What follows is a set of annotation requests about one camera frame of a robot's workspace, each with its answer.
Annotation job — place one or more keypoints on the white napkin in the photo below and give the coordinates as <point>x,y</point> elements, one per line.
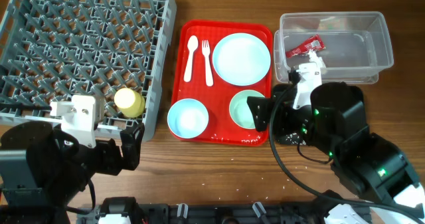
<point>317,61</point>

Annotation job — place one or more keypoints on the red plastic tray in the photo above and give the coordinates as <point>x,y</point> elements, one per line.
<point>220,129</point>

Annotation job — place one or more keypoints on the white plastic spoon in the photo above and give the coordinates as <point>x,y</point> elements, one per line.
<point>192,46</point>

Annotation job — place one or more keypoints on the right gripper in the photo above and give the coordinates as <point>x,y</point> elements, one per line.
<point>261,121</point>

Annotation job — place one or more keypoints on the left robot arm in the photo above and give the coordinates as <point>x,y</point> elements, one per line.
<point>43,168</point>

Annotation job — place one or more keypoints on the yellow plastic cup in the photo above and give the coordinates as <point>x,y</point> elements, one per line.
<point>130,103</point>

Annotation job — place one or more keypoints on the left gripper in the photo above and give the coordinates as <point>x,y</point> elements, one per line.
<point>114,163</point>

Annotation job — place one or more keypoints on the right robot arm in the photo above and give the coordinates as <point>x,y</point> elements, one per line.
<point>371,167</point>

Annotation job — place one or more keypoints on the red sauce packet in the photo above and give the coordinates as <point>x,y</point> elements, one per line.
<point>314,43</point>

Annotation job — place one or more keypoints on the light blue small bowl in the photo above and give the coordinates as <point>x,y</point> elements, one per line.
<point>188,118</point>

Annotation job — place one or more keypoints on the grey dishwasher rack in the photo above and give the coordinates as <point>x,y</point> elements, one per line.
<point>54,49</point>

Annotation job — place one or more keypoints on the light blue plate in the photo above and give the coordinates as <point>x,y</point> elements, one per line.
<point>241,59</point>

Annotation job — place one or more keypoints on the green bowl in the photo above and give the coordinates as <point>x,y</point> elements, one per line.
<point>239,109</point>

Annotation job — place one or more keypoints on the clear plastic bin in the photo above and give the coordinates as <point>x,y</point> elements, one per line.
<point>357,44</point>

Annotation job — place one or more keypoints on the rice and food scraps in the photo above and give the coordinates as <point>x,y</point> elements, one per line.
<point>291,140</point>

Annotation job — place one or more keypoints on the white plastic fork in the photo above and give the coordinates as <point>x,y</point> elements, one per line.
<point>208,72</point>

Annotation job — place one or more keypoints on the black waste tray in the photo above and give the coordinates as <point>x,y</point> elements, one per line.
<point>334,114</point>

